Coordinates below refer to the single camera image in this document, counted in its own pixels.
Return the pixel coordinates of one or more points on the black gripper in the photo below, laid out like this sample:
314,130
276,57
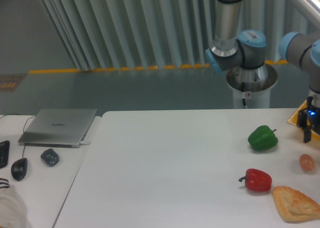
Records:
308,119

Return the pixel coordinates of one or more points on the triangular bread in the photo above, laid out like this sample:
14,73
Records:
293,205

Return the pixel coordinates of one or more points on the white sleeved forearm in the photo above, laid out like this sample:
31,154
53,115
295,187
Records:
12,211

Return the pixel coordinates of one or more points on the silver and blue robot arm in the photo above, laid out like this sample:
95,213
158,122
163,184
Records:
247,48

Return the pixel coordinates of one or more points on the yellow plastic basket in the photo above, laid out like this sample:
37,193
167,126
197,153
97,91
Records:
294,117

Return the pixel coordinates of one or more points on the brown egg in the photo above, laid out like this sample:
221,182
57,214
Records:
306,163

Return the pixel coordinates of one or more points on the green bell pepper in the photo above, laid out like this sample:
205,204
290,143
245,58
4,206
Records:
263,138

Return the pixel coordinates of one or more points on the red bell pepper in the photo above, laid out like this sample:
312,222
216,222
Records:
257,180

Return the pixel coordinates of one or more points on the white laptop plug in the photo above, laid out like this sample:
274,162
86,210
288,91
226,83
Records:
84,143

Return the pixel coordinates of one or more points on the grey pleated curtain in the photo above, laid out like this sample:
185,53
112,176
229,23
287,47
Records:
133,34

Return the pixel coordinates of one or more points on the silver laptop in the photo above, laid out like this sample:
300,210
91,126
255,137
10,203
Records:
58,128

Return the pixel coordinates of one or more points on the dark grey small device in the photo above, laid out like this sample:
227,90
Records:
50,157

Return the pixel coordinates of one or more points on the black computer mouse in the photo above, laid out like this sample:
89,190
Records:
19,169

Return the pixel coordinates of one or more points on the black keyboard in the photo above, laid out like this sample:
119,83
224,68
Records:
4,153

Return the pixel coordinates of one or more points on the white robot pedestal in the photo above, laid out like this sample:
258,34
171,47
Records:
251,89

